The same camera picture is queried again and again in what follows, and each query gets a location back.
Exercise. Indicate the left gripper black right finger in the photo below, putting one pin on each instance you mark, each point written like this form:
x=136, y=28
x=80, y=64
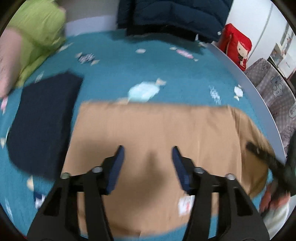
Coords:
x=198, y=182

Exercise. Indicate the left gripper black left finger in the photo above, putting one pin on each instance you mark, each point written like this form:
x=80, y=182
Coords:
x=101, y=180

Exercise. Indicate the tan khaki jacket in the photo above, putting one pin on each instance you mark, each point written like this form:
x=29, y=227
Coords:
x=147, y=199

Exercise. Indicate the right hand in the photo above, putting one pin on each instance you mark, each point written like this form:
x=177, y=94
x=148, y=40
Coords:
x=267, y=202

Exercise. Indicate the white fleece right sleeve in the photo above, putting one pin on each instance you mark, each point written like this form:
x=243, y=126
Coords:
x=275, y=219

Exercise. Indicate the folded dark navy garment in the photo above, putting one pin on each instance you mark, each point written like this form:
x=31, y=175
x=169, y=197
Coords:
x=39, y=136

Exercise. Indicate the grey checked cartoon blanket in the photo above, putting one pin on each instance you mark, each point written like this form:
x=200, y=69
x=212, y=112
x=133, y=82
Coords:
x=277, y=95

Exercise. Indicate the teal quilted bed cover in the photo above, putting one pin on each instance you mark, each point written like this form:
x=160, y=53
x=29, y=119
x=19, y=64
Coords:
x=177, y=71

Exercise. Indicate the white shelf with items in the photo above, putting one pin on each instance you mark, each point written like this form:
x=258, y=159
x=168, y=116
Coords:
x=283, y=54

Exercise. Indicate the red cartoon cushion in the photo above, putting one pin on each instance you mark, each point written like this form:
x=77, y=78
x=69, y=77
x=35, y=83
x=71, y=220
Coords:
x=235, y=45

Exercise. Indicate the navy puffer jacket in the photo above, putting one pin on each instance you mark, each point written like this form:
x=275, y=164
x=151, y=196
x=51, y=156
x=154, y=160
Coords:
x=184, y=19

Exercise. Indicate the pink pillow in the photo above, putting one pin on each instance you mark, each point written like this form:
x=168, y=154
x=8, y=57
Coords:
x=11, y=43

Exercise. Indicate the green blanket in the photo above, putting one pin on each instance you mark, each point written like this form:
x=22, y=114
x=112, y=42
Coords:
x=41, y=25

